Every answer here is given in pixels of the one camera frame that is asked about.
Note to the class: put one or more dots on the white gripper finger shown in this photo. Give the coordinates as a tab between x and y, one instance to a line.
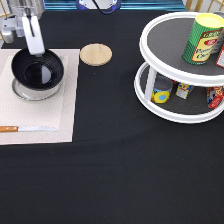
36	45
28	35

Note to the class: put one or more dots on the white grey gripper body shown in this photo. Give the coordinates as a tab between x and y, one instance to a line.
12	25

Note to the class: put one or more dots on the black ribbed bowl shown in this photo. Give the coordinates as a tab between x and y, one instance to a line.
37	72

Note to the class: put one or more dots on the white two-tier lazy Susan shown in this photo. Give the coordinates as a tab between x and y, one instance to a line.
162	43

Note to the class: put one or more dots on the round silver metal plate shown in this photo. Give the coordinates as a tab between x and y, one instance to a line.
30	94

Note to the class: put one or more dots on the round wooden coaster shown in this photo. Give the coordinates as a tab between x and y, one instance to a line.
95	54

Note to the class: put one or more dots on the beige woven placemat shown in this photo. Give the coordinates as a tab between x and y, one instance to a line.
57	111

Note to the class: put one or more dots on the yellow blue tin can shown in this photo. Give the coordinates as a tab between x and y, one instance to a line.
161	90

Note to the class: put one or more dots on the blue yellow small box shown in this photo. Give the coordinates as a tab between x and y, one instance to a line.
183	90

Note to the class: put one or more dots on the green yellow parmesan canister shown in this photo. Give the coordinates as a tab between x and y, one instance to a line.
204	34

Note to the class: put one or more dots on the red raisins box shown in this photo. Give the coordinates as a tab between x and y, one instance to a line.
220	59

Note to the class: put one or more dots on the red white small box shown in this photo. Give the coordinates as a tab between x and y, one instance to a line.
214	96

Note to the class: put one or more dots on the wooden handled knife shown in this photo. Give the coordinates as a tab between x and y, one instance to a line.
4	129

